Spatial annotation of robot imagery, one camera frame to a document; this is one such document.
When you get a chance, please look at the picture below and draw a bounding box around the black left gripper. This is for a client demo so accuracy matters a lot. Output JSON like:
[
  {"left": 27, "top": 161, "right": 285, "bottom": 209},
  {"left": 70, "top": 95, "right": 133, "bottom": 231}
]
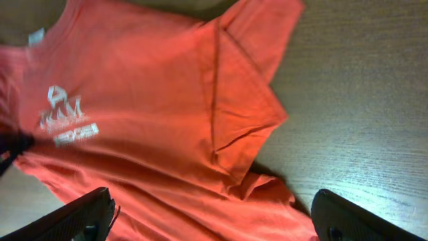
[{"left": 1, "top": 132, "right": 35, "bottom": 176}]

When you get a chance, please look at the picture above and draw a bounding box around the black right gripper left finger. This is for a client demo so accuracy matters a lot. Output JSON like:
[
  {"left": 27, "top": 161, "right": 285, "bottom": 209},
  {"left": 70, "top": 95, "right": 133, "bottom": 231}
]
[{"left": 1, "top": 187, "right": 116, "bottom": 241}]

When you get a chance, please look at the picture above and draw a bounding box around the red FRAM t-shirt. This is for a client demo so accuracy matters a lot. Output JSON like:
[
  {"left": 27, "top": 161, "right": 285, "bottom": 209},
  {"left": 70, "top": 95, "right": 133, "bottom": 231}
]
[{"left": 1, "top": 0, "right": 317, "bottom": 240}]

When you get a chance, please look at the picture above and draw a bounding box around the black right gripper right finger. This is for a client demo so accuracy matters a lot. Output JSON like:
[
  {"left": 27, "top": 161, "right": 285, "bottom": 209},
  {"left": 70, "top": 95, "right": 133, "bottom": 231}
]
[{"left": 311, "top": 189, "right": 425, "bottom": 241}]

